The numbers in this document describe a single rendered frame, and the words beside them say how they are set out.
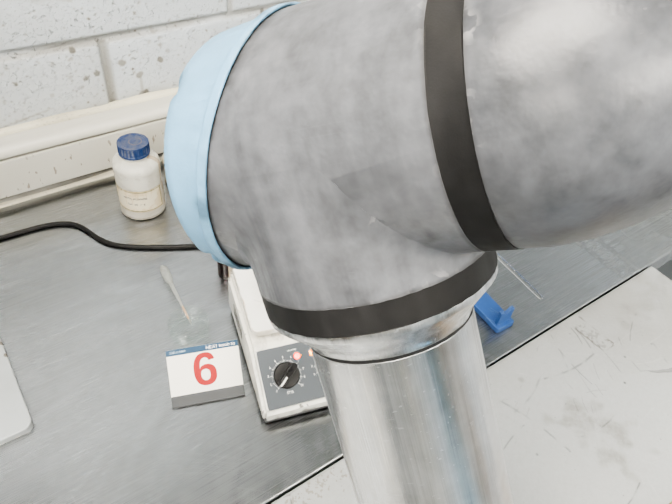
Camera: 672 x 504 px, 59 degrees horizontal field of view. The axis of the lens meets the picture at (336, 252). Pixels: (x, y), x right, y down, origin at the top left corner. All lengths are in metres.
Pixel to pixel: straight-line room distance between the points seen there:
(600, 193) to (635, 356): 0.78
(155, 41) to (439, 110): 0.91
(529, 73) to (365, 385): 0.16
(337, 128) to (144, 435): 0.61
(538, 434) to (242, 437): 0.37
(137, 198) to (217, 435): 0.41
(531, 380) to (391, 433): 0.60
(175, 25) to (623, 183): 0.95
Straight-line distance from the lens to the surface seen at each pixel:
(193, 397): 0.79
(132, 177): 0.97
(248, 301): 0.77
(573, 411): 0.88
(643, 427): 0.91
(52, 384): 0.84
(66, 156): 1.07
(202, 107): 0.25
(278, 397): 0.75
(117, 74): 1.08
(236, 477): 0.74
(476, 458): 0.32
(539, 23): 0.20
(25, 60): 1.04
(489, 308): 0.93
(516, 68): 0.19
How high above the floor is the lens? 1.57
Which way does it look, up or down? 44 degrees down
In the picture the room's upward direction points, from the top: 8 degrees clockwise
